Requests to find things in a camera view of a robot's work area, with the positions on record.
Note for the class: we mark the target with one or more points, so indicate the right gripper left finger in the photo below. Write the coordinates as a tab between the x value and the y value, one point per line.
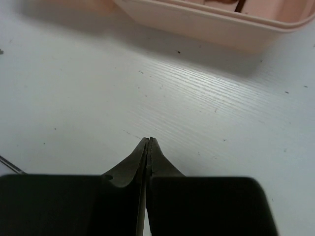
111	204

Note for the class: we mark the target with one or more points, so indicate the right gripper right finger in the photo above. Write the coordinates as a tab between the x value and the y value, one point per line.
178	205

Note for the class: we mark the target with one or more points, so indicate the pink plastic tool box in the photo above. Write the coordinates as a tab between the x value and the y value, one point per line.
260	23

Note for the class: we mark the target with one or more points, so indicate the large brown hex key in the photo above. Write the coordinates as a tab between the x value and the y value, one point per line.
240	5

